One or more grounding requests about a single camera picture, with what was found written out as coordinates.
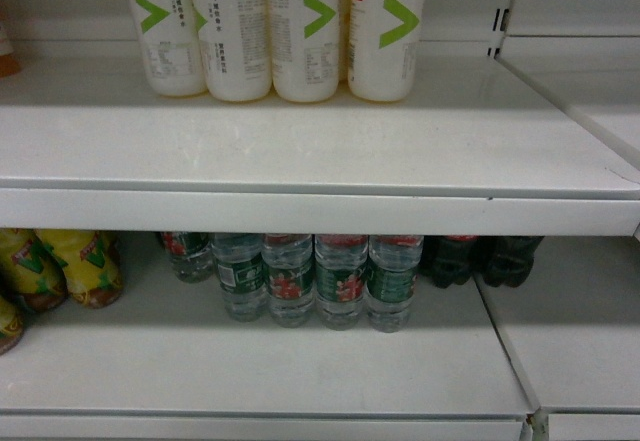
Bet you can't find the hidden rear water bottle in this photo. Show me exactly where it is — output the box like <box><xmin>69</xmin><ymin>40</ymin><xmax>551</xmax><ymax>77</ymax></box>
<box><xmin>314</xmin><ymin>234</ymin><xmax>368</xmax><ymax>330</ymax></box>

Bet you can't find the middle rear water bottle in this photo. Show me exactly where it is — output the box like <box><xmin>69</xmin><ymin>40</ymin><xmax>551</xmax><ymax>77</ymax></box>
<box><xmin>261</xmin><ymin>233</ymin><xmax>314</xmax><ymax>328</ymax></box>

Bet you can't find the right water bottle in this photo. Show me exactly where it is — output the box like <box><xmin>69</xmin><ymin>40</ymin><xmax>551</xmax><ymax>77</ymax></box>
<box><xmin>366</xmin><ymin>235</ymin><xmax>424</xmax><ymax>333</ymax></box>

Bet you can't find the far left water bottle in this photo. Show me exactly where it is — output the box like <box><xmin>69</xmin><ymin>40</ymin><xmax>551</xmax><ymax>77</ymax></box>
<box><xmin>160</xmin><ymin>231</ymin><xmax>214</xmax><ymax>283</ymax></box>

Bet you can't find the upper white shelf board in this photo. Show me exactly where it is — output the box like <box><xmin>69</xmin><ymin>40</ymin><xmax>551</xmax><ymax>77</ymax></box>
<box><xmin>1</xmin><ymin>52</ymin><xmax>639</xmax><ymax>236</ymax></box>

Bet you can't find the white metal shelf board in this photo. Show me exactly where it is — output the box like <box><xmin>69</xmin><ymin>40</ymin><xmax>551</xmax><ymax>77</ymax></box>
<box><xmin>1</xmin><ymin>233</ymin><xmax>532</xmax><ymax>440</ymax></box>

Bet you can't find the left cola bottle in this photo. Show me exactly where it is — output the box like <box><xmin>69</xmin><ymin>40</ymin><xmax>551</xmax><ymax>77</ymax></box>
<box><xmin>419</xmin><ymin>235</ymin><xmax>480</xmax><ymax>289</ymax></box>

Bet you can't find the cola bottle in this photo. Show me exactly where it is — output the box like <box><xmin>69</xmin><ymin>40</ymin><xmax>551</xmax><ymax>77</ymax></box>
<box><xmin>477</xmin><ymin>236</ymin><xmax>544</xmax><ymax>288</ymax></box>
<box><xmin>419</xmin><ymin>235</ymin><xmax>480</xmax><ymax>289</ymax></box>

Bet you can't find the right cola bottle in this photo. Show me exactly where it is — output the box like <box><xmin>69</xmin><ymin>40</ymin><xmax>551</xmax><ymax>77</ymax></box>
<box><xmin>477</xmin><ymin>236</ymin><xmax>544</xmax><ymax>288</ymax></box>

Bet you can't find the white yellow drink bottle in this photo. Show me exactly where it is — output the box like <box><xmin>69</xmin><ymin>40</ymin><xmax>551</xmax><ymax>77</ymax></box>
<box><xmin>129</xmin><ymin>0</ymin><xmax>207</xmax><ymax>97</ymax></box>

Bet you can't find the yellow lemon tea bottle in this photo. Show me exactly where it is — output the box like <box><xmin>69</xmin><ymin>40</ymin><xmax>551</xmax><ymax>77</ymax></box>
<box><xmin>1</xmin><ymin>228</ymin><xmax>67</xmax><ymax>313</ymax></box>

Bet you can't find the lower left tea bottle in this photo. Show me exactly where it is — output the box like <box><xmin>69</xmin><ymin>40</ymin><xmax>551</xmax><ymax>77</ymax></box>
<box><xmin>0</xmin><ymin>292</ymin><xmax>24</xmax><ymax>355</ymax></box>

